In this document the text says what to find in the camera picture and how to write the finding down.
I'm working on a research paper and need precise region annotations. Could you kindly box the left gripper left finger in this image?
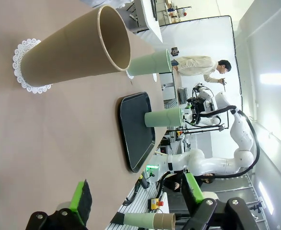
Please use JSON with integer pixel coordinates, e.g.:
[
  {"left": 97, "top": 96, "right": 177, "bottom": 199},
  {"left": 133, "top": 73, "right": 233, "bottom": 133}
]
[{"left": 25, "top": 178, "right": 94, "bottom": 230}]

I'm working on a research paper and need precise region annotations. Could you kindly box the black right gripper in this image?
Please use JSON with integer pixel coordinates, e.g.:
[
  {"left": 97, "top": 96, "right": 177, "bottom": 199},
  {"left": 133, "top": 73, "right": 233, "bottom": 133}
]
[{"left": 190, "top": 97, "right": 206, "bottom": 115}]

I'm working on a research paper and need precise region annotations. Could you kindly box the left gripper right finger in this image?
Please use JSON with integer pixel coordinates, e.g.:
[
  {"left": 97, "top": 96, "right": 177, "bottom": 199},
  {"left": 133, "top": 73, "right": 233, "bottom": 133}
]
[{"left": 181, "top": 172, "right": 261, "bottom": 230}]

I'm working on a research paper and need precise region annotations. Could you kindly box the tall mint green cup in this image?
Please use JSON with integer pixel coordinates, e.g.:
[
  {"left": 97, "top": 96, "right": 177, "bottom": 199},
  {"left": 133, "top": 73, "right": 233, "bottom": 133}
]
[
  {"left": 144, "top": 106, "right": 183, "bottom": 127},
  {"left": 127, "top": 49, "right": 173, "bottom": 77}
]

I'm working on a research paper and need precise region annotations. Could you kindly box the tall brown cup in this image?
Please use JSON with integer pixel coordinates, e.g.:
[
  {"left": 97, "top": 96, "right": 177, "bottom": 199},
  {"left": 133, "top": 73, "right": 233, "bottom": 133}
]
[{"left": 20, "top": 4, "right": 132, "bottom": 88}]

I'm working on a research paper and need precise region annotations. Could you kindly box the grey plastic crate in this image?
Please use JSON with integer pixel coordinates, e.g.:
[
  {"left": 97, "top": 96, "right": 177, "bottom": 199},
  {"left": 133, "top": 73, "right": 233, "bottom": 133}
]
[{"left": 177, "top": 87, "right": 188, "bottom": 105}]

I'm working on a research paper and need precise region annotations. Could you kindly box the long black stand rod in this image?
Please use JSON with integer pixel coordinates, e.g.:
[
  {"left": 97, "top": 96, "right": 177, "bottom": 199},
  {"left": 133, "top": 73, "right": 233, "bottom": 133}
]
[{"left": 176, "top": 124, "right": 225, "bottom": 135}]

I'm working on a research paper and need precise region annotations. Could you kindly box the stacked brown cup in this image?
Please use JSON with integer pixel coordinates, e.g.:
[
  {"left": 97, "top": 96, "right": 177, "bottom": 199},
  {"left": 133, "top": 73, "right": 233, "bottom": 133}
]
[
  {"left": 164, "top": 213, "right": 176, "bottom": 230},
  {"left": 153, "top": 214, "right": 166, "bottom": 230}
]

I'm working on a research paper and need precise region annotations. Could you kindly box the person in beige jacket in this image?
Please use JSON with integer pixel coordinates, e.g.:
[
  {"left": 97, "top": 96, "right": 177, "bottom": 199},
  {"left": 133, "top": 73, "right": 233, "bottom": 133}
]
[{"left": 171, "top": 55, "right": 232, "bottom": 85}]

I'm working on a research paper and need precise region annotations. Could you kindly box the yellow emergency stop box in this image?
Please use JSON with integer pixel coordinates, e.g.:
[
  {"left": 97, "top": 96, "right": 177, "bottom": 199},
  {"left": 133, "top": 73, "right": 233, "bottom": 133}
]
[{"left": 150, "top": 197, "right": 164, "bottom": 210}]

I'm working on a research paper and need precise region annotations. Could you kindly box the yellow and black handheld device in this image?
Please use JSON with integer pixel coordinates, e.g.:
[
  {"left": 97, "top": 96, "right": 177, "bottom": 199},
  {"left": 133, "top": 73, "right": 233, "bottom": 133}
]
[{"left": 137, "top": 174, "right": 151, "bottom": 190}]

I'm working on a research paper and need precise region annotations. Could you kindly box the black control box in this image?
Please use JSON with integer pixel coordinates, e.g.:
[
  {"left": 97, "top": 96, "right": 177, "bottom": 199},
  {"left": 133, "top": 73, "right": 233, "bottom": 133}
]
[{"left": 160, "top": 140, "right": 172, "bottom": 154}]

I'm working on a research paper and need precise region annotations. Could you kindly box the grey aluminium mounting plate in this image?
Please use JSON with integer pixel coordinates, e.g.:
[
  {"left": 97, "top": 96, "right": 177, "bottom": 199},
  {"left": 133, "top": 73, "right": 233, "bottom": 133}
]
[{"left": 108, "top": 184, "right": 170, "bottom": 230}]

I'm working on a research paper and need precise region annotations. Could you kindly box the stacked mint green cup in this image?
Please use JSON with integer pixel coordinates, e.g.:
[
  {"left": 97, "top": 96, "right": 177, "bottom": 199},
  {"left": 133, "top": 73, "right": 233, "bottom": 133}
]
[{"left": 123, "top": 212, "right": 155, "bottom": 228}]

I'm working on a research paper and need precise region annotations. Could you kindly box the ceiling light panel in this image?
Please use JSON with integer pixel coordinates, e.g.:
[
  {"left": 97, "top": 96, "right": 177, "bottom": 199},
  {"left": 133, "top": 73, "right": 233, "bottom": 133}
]
[
  {"left": 260, "top": 73, "right": 281, "bottom": 85},
  {"left": 258, "top": 182, "right": 274, "bottom": 215}
]

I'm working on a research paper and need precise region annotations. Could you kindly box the white backdrop screen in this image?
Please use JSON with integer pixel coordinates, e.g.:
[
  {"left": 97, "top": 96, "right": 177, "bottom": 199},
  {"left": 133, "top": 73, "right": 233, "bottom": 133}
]
[{"left": 159, "top": 15, "right": 244, "bottom": 135}]

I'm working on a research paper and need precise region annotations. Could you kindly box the black plastic tray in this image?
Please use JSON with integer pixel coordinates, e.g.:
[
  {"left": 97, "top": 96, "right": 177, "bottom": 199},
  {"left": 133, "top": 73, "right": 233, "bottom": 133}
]
[{"left": 118, "top": 92, "right": 156, "bottom": 173}]

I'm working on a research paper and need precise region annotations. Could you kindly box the white table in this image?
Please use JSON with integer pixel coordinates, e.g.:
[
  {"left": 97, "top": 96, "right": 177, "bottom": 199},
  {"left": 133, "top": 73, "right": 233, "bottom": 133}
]
[{"left": 128, "top": 0, "right": 164, "bottom": 44}]

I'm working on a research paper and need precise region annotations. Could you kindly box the black metal rod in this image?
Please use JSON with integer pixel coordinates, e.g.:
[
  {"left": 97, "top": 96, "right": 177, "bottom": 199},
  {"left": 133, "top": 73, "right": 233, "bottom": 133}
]
[{"left": 151, "top": 0, "right": 158, "bottom": 21}]

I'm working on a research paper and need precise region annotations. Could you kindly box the thick black cable conduit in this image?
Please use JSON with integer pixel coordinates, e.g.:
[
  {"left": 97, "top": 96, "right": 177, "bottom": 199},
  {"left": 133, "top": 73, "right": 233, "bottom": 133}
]
[{"left": 211, "top": 105, "right": 261, "bottom": 180}]

